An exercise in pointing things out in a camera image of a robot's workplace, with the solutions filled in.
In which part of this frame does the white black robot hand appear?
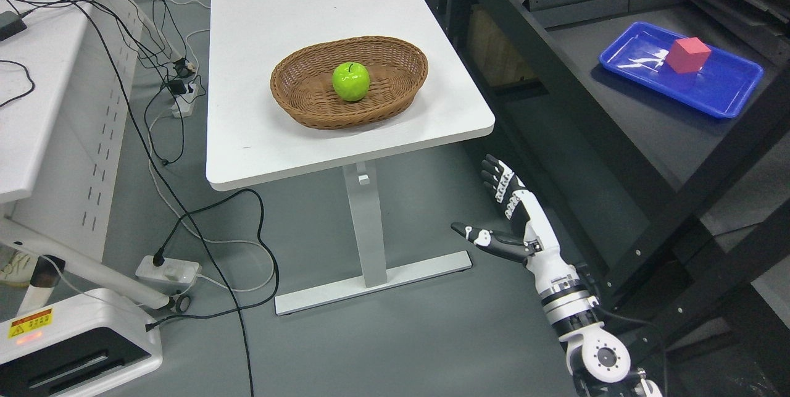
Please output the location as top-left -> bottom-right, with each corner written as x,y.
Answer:
451,154 -> 583,298

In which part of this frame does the green apple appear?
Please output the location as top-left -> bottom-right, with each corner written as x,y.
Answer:
332,62 -> 370,102

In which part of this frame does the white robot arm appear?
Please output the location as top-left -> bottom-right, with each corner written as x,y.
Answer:
541,265 -> 663,396

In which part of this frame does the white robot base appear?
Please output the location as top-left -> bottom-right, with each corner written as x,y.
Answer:
1,288 -> 164,396

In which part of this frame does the black metal shelf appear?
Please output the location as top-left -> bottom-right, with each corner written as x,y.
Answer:
426,0 -> 788,396

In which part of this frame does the red cube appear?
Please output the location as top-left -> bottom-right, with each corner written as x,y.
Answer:
664,37 -> 713,74

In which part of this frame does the blue plastic tray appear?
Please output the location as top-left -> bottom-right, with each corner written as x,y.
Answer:
599,21 -> 763,119

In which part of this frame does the brown wicker basket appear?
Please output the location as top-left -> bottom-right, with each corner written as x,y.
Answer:
270,36 -> 429,130

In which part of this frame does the white power strip on floor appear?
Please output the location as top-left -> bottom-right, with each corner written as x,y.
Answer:
135,254 -> 201,294

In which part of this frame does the white table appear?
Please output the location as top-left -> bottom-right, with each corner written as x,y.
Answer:
206,0 -> 496,316

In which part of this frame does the white desk on left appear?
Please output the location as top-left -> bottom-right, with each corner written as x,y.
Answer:
2,0 -> 170,309

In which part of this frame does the black power cable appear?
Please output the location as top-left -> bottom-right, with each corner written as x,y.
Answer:
0,0 -> 280,397

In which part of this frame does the white power strip near wall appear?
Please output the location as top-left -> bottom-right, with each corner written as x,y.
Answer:
170,81 -> 198,119

